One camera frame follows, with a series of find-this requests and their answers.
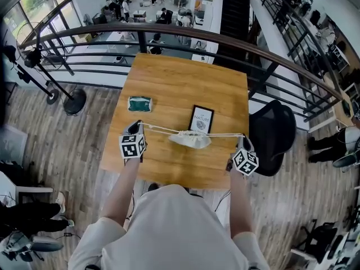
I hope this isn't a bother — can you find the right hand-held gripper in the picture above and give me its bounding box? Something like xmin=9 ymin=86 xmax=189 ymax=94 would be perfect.
xmin=226 ymin=133 xmax=260 ymax=177

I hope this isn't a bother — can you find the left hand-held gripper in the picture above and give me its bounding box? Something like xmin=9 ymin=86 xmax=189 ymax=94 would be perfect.
xmin=118 ymin=119 xmax=148 ymax=166

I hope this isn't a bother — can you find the white drawstring bag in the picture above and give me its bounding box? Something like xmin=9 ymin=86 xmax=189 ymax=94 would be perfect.
xmin=168 ymin=130 xmax=213 ymax=150

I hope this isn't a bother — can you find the person's right forearm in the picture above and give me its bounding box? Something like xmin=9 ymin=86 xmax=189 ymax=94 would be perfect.
xmin=228 ymin=169 xmax=257 ymax=239

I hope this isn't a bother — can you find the person's left forearm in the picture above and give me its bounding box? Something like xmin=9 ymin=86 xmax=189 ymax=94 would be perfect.
xmin=100 ymin=158 xmax=141 ymax=228

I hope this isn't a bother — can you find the green and white sponge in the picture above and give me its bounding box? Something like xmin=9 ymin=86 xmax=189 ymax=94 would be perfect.
xmin=127 ymin=95 xmax=154 ymax=114

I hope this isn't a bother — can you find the black office chair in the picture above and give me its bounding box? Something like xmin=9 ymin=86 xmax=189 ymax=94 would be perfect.
xmin=248 ymin=99 xmax=297 ymax=178

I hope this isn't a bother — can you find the black framed picture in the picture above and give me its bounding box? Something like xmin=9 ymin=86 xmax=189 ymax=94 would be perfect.
xmin=188 ymin=104 xmax=215 ymax=135

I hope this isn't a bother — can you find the black standing fan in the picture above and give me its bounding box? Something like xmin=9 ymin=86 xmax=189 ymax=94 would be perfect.
xmin=15 ymin=20 xmax=88 ymax=116

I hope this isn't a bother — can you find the dark metal railing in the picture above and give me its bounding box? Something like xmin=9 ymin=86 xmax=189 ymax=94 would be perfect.
xmin=18 ymin=22 xmax=347 ymax=124

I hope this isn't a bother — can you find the black tripod stand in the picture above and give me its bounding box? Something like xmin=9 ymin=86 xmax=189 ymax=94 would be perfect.
xmin=2 ymin=45 xmax=60 ymax=106

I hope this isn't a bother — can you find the person's white shirt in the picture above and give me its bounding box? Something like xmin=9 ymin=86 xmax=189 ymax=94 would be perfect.
xmin=67 ymin=183 xmax=271 ymax=270

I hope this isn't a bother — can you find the group of people downstairs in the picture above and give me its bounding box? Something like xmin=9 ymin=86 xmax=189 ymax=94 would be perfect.
xmin=102 ymin=0 xmax=202 ymax=56

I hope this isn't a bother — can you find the black mesh chair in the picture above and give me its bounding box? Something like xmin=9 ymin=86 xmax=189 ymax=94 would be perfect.
xmin=296 ymin=219 xmax=339 ymax=264

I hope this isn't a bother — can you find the white desk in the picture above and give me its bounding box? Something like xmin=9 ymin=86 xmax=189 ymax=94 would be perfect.
xmin=0 ymin=169 xmax=54 ymax=208

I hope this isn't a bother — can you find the large window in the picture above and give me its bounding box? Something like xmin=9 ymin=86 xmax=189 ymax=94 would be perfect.
xmin=0 ymin=0 xmax=86 ymax=49

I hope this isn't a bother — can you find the grey swivel chair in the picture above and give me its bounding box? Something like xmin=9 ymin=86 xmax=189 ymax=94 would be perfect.
xmin=0 ymin=231 xmax=65 ymax=263

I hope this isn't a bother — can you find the black cable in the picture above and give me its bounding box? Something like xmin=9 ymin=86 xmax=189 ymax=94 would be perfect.
xmin=214 ymin=189 xmax=232 ymax=213
xmin=123 ymin=188 xmax=136 ymax=222

